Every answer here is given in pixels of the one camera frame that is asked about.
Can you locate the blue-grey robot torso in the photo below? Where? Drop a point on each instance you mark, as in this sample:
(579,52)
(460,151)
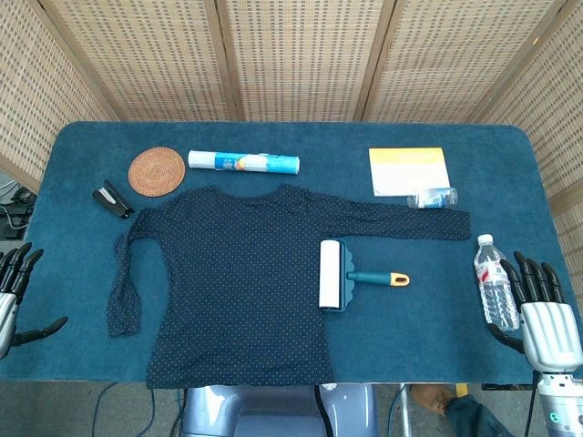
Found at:
(273,409)

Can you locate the blue jeans leg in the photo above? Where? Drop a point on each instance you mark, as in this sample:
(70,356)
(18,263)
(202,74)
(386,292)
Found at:
(469,419)

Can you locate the white tube package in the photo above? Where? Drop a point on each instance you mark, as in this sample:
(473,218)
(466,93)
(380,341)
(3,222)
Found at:
(241,162)

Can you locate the black stapler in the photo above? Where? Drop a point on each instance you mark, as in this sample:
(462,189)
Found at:
(111,200)

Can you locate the water bottle red label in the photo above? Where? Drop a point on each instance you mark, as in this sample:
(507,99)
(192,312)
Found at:
(496,291)

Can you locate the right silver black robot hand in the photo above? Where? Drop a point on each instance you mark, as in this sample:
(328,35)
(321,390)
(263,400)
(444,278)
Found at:
(549,332)

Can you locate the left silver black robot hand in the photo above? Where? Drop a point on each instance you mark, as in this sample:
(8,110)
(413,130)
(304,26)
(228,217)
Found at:
(9,314)

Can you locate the round woven rattan coaster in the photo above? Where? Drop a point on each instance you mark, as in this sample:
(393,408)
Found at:
(156,171)

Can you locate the dark blue dotted shirt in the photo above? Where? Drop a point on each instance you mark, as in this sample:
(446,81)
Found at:
(237,282)

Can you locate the teal blue table cloth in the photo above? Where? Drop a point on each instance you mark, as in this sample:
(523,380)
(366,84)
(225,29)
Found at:
(410,337)

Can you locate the yellow white booklet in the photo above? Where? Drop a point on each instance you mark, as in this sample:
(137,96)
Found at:
(407,170)

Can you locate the bamboo folding screen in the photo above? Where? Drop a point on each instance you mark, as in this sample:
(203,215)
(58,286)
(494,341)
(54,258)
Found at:
(300,54)

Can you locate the small clear plastic bottle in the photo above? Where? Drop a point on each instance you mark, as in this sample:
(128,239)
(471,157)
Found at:
(432,198)

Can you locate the brown shoe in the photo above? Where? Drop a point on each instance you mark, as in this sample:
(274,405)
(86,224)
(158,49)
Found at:
(430,398)

